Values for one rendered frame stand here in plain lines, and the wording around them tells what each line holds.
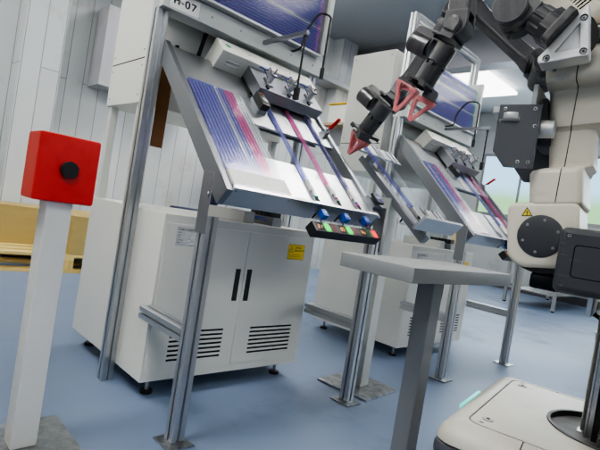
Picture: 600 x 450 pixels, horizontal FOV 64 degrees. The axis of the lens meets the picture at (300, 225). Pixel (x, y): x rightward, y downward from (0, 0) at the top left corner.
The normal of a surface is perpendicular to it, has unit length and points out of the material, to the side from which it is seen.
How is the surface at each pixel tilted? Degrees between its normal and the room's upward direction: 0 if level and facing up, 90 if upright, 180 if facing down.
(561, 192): 90
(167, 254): 90
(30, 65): 90
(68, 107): 90
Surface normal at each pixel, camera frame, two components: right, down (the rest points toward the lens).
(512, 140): -0.58, -0.07
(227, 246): 0.68, 0.13
